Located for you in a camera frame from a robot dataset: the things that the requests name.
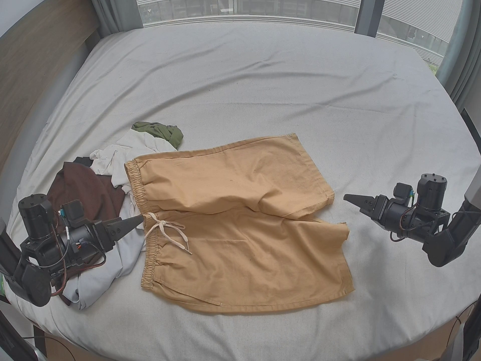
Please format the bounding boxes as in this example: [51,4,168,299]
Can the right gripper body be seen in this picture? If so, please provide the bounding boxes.
[373,194,416,237]

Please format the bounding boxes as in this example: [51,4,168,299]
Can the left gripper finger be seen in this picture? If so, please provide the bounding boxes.
[108,219,145,245]
[104,216,145,235]

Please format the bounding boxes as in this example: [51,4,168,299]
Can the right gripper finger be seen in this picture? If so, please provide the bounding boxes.
[345,199,377,220]
[343,193,379,207]

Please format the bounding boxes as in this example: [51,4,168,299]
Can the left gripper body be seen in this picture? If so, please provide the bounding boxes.
[66,220,116,265]

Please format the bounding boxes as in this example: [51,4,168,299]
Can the tan shorts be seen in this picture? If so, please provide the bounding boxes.
[124,133,356,314]

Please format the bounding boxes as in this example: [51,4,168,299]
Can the bed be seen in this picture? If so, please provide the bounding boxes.
[0,0,481,361]

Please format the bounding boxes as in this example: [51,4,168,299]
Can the white garment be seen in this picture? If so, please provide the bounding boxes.
[61,187,148,312]

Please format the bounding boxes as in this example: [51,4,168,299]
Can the brown garment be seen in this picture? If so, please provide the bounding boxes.
[48,160,125,289]

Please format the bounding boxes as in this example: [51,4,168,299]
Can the cream garment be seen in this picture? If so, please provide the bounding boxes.
[89,129,178,196]

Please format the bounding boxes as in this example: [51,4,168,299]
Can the green garment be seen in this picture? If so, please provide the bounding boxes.
[131,121,184,150]

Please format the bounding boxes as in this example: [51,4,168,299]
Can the grey-green curtain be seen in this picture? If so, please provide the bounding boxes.
[435,0,481,109]
[84,0,144,35]

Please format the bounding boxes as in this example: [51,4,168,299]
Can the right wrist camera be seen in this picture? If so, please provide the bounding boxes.
[393,182,414,204]

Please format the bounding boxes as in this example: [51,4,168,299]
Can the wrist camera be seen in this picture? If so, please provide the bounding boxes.
[60,200,85,229]
[393,182,414,204]

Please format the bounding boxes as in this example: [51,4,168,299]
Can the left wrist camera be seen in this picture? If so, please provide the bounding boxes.
[60,200,85,229]

